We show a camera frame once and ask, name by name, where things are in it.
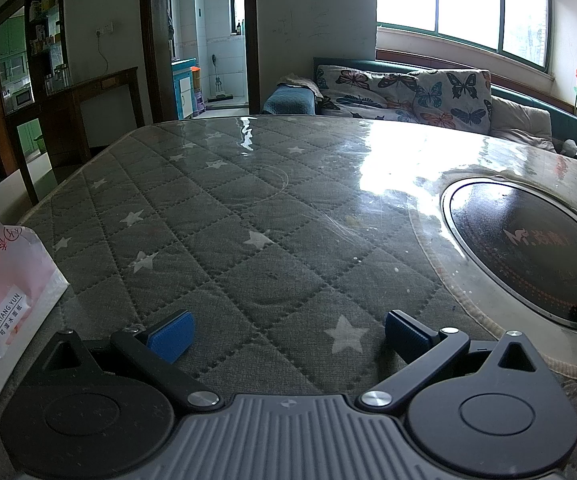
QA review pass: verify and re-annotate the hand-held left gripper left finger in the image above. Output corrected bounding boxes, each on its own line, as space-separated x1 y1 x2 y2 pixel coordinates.
37 310 224 411

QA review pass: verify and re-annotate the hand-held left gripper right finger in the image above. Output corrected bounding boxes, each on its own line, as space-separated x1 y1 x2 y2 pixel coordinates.
355 310 551 413

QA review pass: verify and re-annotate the round black induction cooktop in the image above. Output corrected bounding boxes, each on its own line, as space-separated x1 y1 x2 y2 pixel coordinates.
441 176 577 334

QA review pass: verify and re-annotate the pink tissue pack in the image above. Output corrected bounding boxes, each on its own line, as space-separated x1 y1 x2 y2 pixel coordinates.
0 209 69 416

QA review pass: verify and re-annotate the teal sofa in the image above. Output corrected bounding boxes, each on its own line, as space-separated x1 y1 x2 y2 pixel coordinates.
313 57 577 171

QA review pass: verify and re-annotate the beige pillow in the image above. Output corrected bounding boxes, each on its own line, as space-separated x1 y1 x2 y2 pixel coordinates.
489 96 558 154

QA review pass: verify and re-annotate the butterfly print cushion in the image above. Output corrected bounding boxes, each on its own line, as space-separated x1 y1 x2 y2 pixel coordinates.
413 69 493 135
315 64 426 124

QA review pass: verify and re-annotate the blue white cabinet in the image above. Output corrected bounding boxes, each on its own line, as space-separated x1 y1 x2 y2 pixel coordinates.
171 57 200 120

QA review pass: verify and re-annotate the floor mop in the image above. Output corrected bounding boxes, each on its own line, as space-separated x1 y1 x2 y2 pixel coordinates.
207 52 234 102

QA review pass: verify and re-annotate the dark wooden shelf unit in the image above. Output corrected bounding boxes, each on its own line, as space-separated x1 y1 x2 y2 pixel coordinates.
0 0 142 206

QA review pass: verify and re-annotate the blue folded blanket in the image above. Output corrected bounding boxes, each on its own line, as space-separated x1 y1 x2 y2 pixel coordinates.
262 85 318 116

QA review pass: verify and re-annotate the beige cloth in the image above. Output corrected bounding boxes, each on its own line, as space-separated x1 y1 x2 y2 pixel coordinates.
278 74 320 92

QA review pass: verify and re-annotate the green framed window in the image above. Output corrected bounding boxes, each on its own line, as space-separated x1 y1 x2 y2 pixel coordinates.
375 0 554 74

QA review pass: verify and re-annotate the thin wall cable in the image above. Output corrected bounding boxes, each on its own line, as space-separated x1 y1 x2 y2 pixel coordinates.
96 35 110 75

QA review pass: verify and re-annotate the dark wooden door frame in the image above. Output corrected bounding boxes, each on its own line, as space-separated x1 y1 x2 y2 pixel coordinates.
138 0 260 124

